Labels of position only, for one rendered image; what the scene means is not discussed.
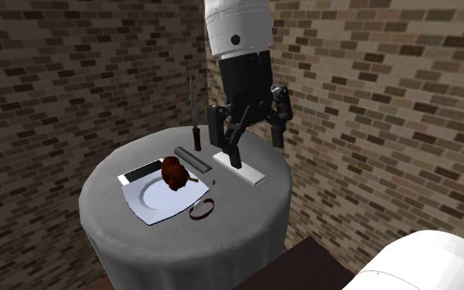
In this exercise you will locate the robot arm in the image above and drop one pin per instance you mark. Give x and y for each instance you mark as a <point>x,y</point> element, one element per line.
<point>239,24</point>

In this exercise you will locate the dark red apple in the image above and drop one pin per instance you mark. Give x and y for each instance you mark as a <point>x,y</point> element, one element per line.
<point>174,172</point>

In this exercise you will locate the black and white tablet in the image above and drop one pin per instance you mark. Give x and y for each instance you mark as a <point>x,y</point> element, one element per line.
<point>143,170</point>

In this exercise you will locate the grey cylinder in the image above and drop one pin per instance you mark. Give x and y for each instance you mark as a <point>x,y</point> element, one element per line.
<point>193,160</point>

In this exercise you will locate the round table with grey cloth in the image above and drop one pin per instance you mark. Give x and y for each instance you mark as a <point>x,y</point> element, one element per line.
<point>175,249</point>

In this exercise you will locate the white square plate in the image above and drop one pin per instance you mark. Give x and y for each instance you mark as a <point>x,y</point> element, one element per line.
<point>155,201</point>

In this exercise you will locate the white flat bar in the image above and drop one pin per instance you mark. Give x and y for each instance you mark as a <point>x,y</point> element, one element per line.
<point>247,172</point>

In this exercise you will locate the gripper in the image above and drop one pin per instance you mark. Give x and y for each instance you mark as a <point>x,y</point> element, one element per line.
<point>245,84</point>

